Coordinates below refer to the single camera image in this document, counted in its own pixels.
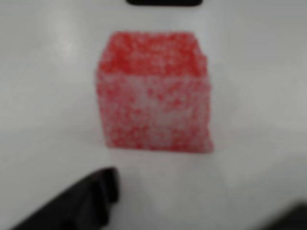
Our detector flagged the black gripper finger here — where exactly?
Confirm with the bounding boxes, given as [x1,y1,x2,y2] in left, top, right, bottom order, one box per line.
[270,201,307,230]
[11,167,119,230]

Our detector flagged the red speckled foam cube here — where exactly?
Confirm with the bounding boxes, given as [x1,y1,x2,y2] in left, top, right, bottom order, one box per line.
[94,30,215,154]

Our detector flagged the black rounded object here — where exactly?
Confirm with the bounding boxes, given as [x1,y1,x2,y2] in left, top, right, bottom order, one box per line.
[125,0,203,7]

